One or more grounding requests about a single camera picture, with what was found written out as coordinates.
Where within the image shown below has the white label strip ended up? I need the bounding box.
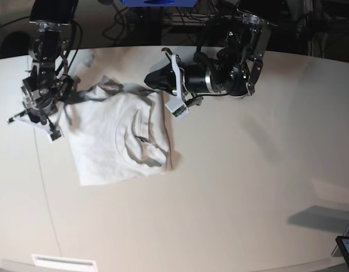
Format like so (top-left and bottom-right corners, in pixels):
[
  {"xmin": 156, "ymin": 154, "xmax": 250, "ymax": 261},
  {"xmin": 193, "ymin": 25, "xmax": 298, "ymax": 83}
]
[{"xmin": 32, "ymin": 254, "xmax": 98, "ymax": 271}]

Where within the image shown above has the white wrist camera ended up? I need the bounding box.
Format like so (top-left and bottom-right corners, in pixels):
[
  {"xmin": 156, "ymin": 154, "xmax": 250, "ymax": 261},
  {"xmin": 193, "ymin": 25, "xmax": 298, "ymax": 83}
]
[
  {"xmin": 49, "ymin": 129, "xmax": 63, "ymax": 142},
  {"xmin": 165, "ymin": 97, "xmax": 190, "ymax": 118}
]

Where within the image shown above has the gripper with bracket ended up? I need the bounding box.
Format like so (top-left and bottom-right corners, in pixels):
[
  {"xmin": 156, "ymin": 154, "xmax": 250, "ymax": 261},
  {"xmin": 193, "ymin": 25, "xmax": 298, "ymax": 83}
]
[
  {"xmin": 144, "ymin": 47, "xmax": 220, "ymax": 107},
  {"xmin": 7, "ymin": 99, "xmax": 64, "ymax": 136}
]

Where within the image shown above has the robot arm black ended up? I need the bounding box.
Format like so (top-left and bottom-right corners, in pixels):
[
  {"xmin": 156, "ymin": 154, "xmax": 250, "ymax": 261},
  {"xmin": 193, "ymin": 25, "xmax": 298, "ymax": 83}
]
[
  {"xmin": 144, "ymin": 1, "xmax": 283, "ymax": 107},
  {"xmin": 7, "ymin": 1, "xmax": 78, "ymax": 141}
]

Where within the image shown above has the white T-shirt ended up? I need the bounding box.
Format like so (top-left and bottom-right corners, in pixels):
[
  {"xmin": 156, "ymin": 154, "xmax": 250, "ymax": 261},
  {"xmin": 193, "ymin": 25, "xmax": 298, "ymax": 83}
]
[{"xmin": 64, "ymin": 76, "xmax": 173, "ymax": 186}]

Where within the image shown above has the blue box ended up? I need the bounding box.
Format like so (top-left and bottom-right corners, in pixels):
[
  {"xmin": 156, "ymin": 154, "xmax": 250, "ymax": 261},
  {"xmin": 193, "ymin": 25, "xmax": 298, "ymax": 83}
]
[{"xmin": 120, "ymin": 0, "xmax": 197, "ymax": 7}]

